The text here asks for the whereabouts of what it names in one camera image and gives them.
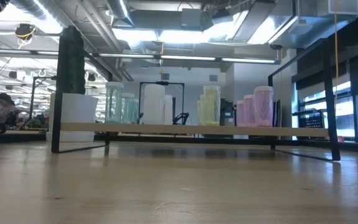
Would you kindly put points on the long ceiling tube lamp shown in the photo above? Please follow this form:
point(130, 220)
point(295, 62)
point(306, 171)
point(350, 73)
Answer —
point(185, 58)

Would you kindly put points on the pink medicine bottle white cap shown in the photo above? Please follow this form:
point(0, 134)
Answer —
point(249, 110)
point(263, 105)
point(240, 113)

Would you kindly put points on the black background test frame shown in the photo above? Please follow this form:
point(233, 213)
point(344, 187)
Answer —
point(162, 83)

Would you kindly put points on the green cactus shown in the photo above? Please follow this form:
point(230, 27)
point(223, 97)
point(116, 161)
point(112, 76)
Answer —
point(73, 62)

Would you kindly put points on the shelf with black metal frame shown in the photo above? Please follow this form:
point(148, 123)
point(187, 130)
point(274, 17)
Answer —
point(194, 129)

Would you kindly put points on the black office chair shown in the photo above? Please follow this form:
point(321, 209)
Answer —
point(12, 118)

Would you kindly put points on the green background plants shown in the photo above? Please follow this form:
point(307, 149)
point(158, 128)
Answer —
point(37, 123)

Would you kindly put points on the person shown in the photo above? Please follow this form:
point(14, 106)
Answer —
point(3, 110)

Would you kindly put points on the black background robot arm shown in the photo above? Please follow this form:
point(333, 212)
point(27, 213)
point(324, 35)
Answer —
point(181, 117)

